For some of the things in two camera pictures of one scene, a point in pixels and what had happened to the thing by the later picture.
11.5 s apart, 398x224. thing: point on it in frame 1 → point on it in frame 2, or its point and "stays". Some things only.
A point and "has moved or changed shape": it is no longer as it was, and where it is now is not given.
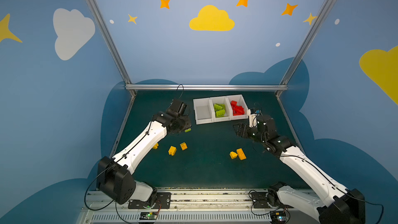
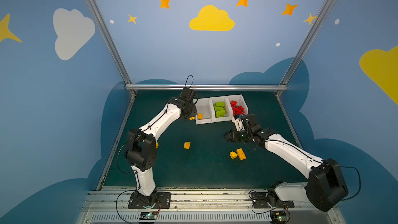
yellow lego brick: (241, 154) stays
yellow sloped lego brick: (183, 145) has moved or changed shape
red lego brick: (238, 110) stays
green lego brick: (220, 113) stays
